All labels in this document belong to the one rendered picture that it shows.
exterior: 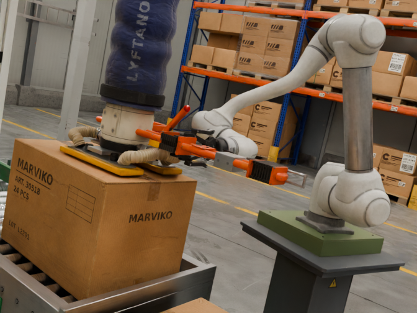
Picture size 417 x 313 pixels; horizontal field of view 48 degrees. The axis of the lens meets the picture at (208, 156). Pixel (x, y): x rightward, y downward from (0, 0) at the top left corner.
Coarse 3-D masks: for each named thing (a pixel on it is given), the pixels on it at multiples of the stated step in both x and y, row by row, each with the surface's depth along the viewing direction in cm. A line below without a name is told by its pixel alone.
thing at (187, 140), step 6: (162, 132) 150; (168, 132) 152; (174, 132) 154; (162, 138) 150; (168, 138) 147; (174, 138) 146; (180, 138) 146; (186, 138) 148; (192, 138) 150; (162, 144) 149; (168, 144) 149; (174, 144) 147; (180, 144) 146; (168, 150) 147; (174, 150) 146; (180, 150) 147
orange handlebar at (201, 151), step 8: (160, 128) 184; (144, 136) 157; (152, 136) 155; (160, 136) 153; (184, 144) 146; (192, 144) 149; (192, 152) 144; (200, 152) 142; (208, 152) 140; (240, 168) 133; (280, 176) 126; (288, 176) 128
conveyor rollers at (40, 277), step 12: (0, 180) 265; (0, 192) 240; (0, 204) 221; (0, 216) 211; (0, 228) 194; (0, 240) 184; (0, 252) 175; (12, 252) 179; (24, 264) 165; (36, 276) 158; (48, 276) 162; (48, 288) 152; (60, 288) 155; (72, 300) 149
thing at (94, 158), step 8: (88, 144) 164; (72, 152) 163; (80, 152) 162; (88, 152) 162; (88, 160) 157; (96, 160) 155; (104, 160) 154; (112, 160) 155; (104, 168) 152; (112, 168) 149; (120, 168) 149; (128, 168) 151; (136, 168) 154
